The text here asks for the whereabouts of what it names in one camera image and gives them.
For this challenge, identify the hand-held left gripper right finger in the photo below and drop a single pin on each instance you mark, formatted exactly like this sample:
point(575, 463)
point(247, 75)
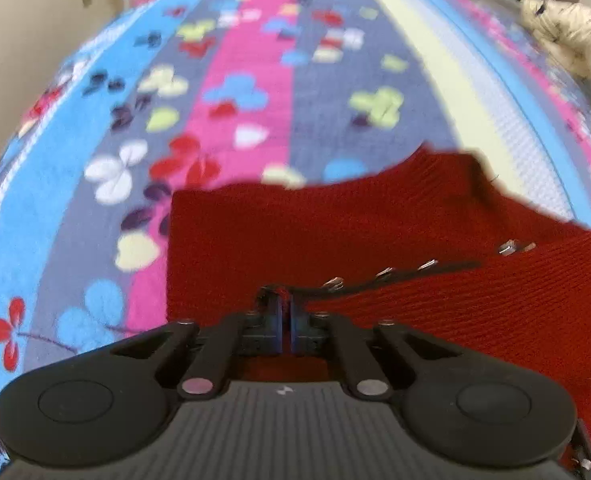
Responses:
point(298, 322)

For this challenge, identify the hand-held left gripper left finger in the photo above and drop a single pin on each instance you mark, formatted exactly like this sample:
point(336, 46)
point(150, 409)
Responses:
point(275, 322)

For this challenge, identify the red knit sweater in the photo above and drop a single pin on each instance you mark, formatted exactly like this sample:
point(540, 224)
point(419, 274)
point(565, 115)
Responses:
point(375, 225)

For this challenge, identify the floral striped blanket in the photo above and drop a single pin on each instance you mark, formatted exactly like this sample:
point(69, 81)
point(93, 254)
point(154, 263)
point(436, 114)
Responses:
point(255, 70)

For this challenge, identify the star and moon print pillow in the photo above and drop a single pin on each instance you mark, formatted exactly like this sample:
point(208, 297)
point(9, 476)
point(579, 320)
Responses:
point(575, 40)

